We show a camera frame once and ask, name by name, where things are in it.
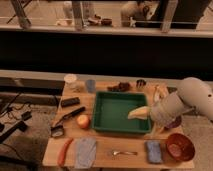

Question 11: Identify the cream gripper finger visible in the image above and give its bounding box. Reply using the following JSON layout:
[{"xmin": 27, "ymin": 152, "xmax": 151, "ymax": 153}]
[{"xmin": 128, "ymin": 106, "xmax": 150, "ymax": 119}]

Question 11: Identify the long red pepper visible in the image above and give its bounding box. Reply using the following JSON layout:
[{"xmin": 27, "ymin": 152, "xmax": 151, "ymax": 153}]
[{"xmin": 57, "ymin": 138, "xmax": 73, "ymax": 167}]

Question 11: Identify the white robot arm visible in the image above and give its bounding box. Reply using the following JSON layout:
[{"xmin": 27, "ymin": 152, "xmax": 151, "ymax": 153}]
[{"xmin": 128, "ymin": 77, "xmax": 213, "ymax": 126}]

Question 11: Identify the small dark metal cup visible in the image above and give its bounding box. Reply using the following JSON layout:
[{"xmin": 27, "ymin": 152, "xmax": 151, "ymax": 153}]
[{"xmin": 136, "ymin": 79, "xmax": 146, "ymax": 89}]

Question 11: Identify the green plastic tray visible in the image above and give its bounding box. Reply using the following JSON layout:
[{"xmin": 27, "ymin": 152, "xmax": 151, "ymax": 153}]
[{"xmin": 92, "ymin": 92, "xmax": 152, "ymax": 134}]

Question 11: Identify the bunch of dark grapes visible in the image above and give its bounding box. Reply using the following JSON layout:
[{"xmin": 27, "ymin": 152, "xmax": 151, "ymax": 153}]
[{"xmin": 107, "ymin": 82, "xmax": 130, "ymax": 92}]

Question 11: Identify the blue sponge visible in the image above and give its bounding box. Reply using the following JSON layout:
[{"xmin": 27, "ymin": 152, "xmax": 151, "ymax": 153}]
[{"xmin": 146, "ymin": 140, "xmax": 163, "ymax": 164}]

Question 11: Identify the silver metal fork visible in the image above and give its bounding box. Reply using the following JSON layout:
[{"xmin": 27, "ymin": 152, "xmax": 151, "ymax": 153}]
[{"xmin": 112, "ymin": 150, "xmax": 138, "ymax": 156}]

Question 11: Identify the red bowl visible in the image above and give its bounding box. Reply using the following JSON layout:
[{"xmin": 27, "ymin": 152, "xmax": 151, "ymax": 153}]
[{"xmin": 165, "ymin": 133, "xmax": 195, "ymax": 162}]

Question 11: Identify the blue-grey plastic cup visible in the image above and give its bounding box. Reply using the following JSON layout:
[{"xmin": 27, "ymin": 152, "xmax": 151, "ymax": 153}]
[{"xmin": 85, "ymin": 79, "xmax": 96, "ymax": 93}]

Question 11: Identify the red apple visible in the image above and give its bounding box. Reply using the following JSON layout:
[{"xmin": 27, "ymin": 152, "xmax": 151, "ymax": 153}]
[{"xmin": 77, "ymin": 114, "xmax": 90, "ymax": 129}]

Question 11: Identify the grey-blue folded cloth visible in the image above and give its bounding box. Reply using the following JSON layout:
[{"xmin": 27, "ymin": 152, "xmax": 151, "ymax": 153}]
[{"xmin": 74, "ymin": 137, "xmax": 97, "ymax": 169}]

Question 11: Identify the black rectangular block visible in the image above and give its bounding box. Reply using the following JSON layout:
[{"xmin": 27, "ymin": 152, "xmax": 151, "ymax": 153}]
[{"xmin": 61, "ymin": 97, "xmax": 80, "ymax": 107}]

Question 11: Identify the white lidded cup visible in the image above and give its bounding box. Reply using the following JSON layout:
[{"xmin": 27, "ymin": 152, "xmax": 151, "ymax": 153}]
[{"xmin": 64, "ymin": 74, "xmax": 77, "ymax": 89}]

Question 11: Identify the person in background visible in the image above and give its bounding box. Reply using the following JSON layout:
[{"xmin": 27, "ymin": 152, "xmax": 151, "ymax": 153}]
[{"xmin": 120, "ymin": 0, "xmax": 159, "ymax": 27}]

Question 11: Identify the black tripod stand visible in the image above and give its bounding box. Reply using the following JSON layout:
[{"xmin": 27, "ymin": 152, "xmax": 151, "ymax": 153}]
[{"xmin": 0, "ymin": 93, "xmax": 32, "ymax": 144}]

